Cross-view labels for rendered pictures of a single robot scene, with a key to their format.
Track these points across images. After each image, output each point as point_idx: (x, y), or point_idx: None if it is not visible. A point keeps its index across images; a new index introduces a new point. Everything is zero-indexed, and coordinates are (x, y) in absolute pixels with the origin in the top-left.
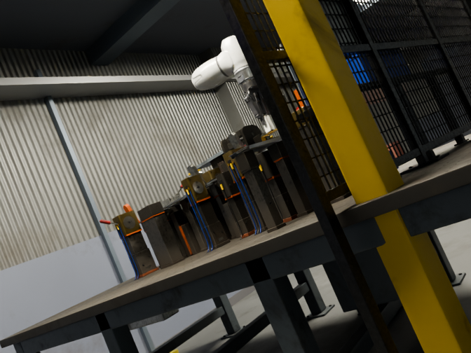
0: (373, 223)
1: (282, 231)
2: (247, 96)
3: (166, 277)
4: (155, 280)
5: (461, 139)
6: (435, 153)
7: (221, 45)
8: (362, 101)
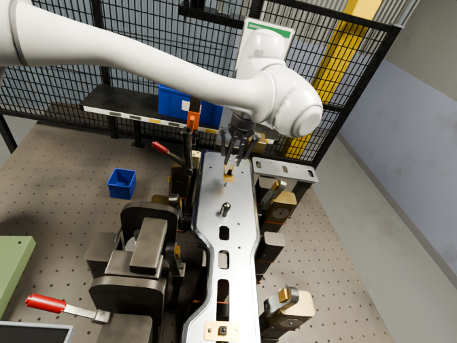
0: None
1: (305, 195)
2: (257, 133)
3: (356, 283)
4: (362, 308)
5: (141, 142)
6: (138, 157)
7: (284, 48)
8: None
